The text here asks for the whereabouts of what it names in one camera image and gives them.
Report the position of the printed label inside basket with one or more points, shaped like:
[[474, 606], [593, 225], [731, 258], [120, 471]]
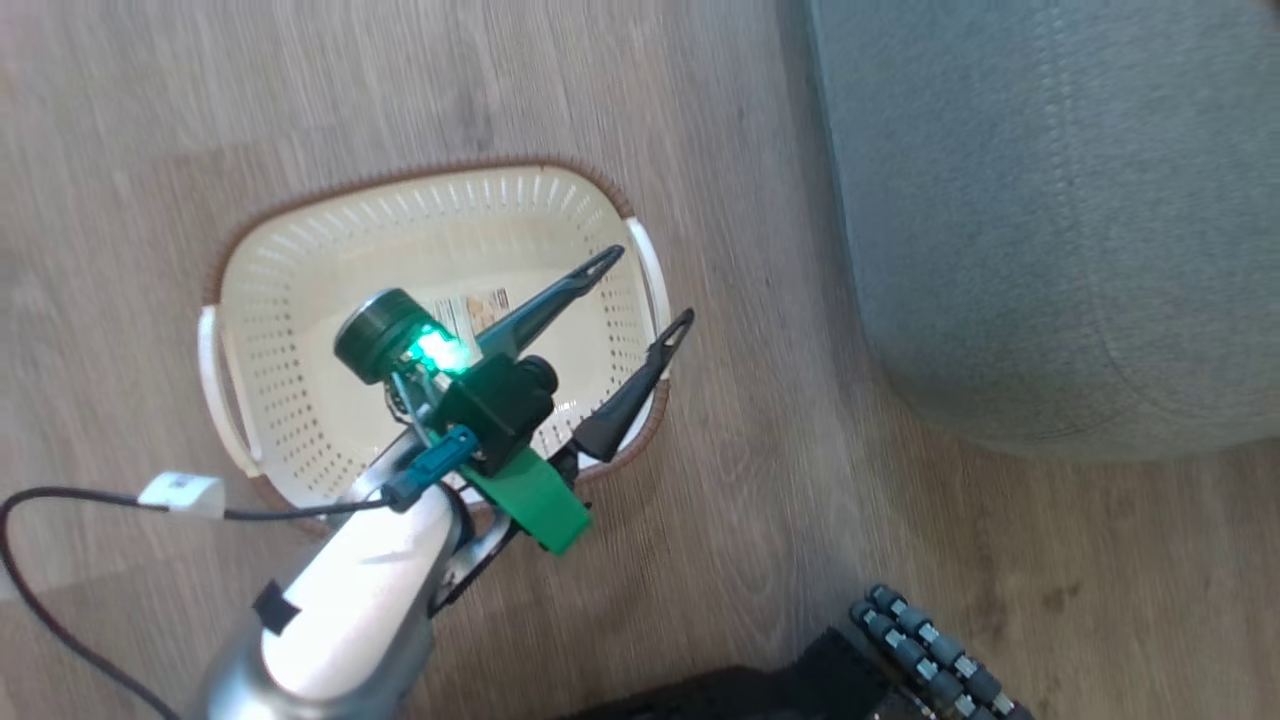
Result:
[[480, 308]]

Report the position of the cream plastic laundry basket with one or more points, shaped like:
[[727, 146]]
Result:
[[300, 330]]

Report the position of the grey roller omni wheel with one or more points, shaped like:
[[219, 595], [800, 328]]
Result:
[[930, 655]]

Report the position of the grey green fabric sofa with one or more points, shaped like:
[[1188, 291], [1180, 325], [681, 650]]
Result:
[[1060, 200]]

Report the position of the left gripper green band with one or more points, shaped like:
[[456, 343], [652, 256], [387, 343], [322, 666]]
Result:
[[495, 410]]

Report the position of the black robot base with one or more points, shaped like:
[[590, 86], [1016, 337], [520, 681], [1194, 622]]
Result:
[[780, 685]]

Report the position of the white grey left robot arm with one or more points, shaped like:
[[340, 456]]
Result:
[[350, 610]]

